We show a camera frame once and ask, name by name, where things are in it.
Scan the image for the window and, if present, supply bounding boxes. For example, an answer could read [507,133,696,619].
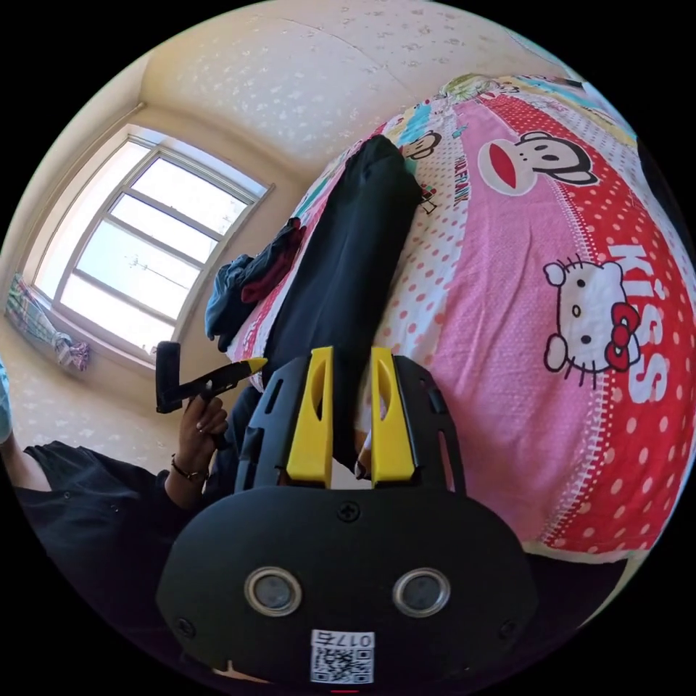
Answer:
[28,123,275,366]

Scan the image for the pile of clothes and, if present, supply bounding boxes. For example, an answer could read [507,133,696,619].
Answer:
[204,217,308,353]

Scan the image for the person's left hand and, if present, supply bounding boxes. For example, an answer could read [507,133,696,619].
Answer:
[173,394,231,475]

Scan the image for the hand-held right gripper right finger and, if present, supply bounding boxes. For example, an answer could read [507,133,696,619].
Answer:
[370,346,415,486]

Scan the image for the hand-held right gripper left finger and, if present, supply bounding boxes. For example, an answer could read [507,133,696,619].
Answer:
[286,346,334,486]

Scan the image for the person's body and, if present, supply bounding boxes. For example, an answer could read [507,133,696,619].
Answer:
[0,353,229,653]

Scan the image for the black pants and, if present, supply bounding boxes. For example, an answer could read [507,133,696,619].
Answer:
[215,134,425,479]

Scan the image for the plaid curtain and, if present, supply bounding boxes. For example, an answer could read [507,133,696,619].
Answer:
[4,271,92,375]

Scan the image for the person's left forearm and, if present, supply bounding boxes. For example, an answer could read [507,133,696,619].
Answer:
[160,455,212,510]

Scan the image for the bed with cartoon printed sheet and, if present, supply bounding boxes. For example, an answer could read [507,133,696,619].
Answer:
[228,72,678,564]

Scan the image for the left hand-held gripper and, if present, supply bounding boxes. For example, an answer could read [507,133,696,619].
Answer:
[173,357,269,407]

